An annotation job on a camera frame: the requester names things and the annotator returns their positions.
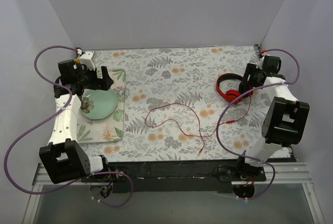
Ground red headphones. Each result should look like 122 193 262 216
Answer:
215 73 243 103

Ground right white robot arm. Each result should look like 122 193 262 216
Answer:
235 55 310 181

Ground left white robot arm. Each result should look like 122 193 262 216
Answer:
39 60 114 184

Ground green ceramic plate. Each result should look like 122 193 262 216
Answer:
80 89 118 120

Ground floral rectangular tray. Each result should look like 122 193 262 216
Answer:
77 69 127 143

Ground floral tablecloth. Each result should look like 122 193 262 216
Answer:
79 46 271 162

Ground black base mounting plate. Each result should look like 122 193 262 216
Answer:
80 160 268 195

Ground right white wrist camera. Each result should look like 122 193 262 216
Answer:
256 52 267 70

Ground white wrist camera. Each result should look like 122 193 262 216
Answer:
75 49 96 70
256 52 267 70

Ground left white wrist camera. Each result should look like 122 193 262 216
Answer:
75 49 96 70

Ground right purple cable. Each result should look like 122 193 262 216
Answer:
215 49 300 201

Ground purple cable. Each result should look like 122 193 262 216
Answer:
215 49 300 201
5 46 135 208

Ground aluminium frame rail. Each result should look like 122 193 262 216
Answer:
23 161 325 223

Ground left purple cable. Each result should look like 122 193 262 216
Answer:
5 46 135 208

